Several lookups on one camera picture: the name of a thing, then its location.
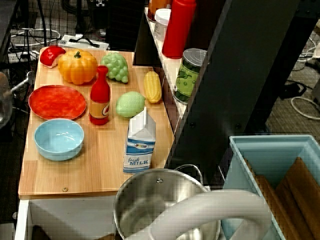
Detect orange toy soup can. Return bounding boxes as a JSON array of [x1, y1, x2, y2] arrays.
[[147, 0, 173, 22]]

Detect stainless steel pot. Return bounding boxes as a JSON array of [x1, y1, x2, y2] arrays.
[[112, 163, 222, 240]]

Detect yellow toy corn cob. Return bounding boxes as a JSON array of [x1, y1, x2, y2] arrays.
[[143, 71, 163, 104]]

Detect green toy peas can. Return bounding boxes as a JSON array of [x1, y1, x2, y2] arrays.
[[173, 48, 208, 105]]

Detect red toy soda bottle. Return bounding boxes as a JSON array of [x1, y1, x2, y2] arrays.
[[89, 65, 111, 126]]

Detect orange toy pumpkin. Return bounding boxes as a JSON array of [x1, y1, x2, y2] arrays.
[[57, 48, 99, 85]]

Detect white floor cable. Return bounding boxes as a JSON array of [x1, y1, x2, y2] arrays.
[[290, 96, 320, 121]]

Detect black vertical pillar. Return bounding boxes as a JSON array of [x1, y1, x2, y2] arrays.
[[164, 0, 301, 187]]

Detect toy milk carton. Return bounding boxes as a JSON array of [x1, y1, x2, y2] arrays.
[[122, 106, 157, 175]]

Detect brown wooden board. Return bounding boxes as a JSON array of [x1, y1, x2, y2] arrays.
[[243, 158, 298, 240], [274, 156, 320, 240]]

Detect red toy pepper slice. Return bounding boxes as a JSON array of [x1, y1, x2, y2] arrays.
[[39, 45, 67, 69]]

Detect green toy lime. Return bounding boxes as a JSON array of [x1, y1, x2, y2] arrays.
[[115, 91, 146, 119]]

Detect light blue bowl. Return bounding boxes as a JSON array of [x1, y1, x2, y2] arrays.
[[34, 118, 85, 162]]

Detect white toy kitchen sink unit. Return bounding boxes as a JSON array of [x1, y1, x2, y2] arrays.
[[14, 184, 226, 240]]

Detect white toy faucet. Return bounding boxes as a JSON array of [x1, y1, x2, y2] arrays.
[[147, 189, 273, 240]]

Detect red ketchup squeeze bottle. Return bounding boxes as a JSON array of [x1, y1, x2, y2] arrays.
[[161, 0, 197, 60]]

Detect red orange plate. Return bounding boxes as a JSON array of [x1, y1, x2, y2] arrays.
[[28, 84, 87, 121]]

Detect white lidded jar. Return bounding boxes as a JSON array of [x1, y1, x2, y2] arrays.
[[154, 8, 172, 42]]

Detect white power strip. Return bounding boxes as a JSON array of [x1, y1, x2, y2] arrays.
[[57, 34, 110, 50]]

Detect gray metal bar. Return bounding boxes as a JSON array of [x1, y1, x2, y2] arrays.
[[9, 71, 35, 95]]

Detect green toy grapes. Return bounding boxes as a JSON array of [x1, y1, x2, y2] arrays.
[[100, 51, 129, 84]]

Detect light blue plastic bin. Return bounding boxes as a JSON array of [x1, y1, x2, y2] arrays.
[[221, 134, 320, 240]]

